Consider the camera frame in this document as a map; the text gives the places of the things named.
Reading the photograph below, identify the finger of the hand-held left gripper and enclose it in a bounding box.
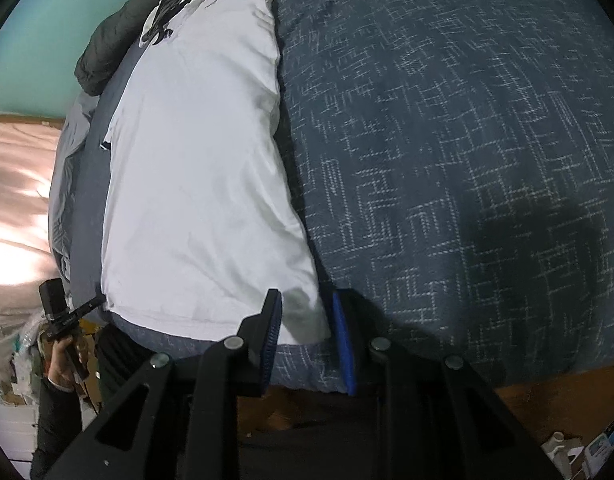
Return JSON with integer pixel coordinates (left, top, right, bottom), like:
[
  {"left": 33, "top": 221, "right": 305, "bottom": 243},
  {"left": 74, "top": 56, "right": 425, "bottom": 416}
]
[{"left": 66, "top": 294, "right": 108, "bottom": 319}]

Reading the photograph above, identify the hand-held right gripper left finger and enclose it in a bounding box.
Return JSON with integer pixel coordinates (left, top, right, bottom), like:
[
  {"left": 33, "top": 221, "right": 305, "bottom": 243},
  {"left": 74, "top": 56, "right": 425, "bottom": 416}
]
[{"left": 29, "top": 288, "right": 283, "bottom": 480}]

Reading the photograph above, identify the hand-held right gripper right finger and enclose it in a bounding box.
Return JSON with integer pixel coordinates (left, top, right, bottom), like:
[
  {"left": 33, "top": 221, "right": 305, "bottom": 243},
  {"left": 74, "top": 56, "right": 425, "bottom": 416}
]
[{"left": 332, "top": 290, "right": 563, "bottom": 480}]

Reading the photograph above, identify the white polo shirt black collar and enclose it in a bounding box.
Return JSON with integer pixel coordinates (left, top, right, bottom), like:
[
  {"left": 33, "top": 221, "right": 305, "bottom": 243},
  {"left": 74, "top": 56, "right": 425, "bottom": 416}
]
[{"left": 99, "top": 0, "right": 333, "bottom": 346}]

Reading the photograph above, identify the person's left forearm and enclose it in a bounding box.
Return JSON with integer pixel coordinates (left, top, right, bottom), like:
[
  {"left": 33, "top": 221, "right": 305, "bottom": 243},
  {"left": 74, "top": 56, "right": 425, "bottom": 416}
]
[{"left": 29, "top": 377, "right": 102, "bottom": 480}]

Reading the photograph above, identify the person's left hand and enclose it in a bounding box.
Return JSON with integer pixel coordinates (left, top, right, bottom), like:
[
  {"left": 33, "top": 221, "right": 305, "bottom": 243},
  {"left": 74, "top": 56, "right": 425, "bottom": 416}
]
[{"left": 46, "top": 334, "right": 91, "bottom": 392}]

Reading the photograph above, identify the pile of plastic bags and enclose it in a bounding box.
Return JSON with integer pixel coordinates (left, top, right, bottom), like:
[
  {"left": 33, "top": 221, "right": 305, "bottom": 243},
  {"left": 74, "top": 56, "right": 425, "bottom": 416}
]
[{"left": 9, "top": 310, "right": 52, "bottom": 406}]

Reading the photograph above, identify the person's leg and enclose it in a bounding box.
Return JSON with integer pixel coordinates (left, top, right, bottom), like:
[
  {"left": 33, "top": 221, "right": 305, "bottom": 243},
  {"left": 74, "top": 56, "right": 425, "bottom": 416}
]
[{"left": 94, "top": 327, "right": 188, "bottom": 406}]

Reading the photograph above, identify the pink curtain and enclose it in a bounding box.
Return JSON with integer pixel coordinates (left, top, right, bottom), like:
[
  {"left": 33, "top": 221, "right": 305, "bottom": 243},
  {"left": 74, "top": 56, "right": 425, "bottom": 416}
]
[{"left": 0, "top": 115, "right": 68, "bottom": 311}]

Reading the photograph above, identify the light grey sheet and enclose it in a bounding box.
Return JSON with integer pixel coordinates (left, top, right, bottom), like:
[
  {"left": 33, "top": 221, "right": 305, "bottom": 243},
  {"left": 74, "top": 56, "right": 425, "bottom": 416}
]
[{"left": 48, "top": 92, "right": 100, "bottom": 281}]

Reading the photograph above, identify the white plastic bottle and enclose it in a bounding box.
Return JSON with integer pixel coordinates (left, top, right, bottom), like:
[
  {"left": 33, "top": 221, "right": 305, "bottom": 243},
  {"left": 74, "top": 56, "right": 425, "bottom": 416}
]
[{"left": 540, "top": 430, "right": 585, "bottom": 471}]

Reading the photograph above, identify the dark grey rolled duvet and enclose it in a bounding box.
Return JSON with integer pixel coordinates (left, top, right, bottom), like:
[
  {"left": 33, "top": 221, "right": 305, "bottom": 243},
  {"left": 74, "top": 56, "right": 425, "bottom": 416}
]
[{"left": 74, "top": 0, "right": 188, "bottom": 96}]

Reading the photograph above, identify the white and blue box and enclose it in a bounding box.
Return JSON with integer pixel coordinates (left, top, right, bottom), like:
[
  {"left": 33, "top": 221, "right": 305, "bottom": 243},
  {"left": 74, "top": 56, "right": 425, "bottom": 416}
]
[{"left": 582, "top": 417, "right": 614, "bottom": 476}]

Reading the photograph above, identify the dark grey garment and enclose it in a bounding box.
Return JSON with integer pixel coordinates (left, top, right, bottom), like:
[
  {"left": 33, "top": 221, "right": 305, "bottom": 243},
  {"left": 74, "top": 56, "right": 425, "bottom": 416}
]
[{"left": 139, "top": 0, "right": 180, "bottom": 48}]

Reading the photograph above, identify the wooden window frame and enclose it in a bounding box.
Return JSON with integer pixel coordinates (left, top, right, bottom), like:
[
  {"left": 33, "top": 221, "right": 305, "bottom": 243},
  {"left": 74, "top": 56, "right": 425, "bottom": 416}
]
[{"left": 0, "top": 114, "right": 65, "bottom": 126}]

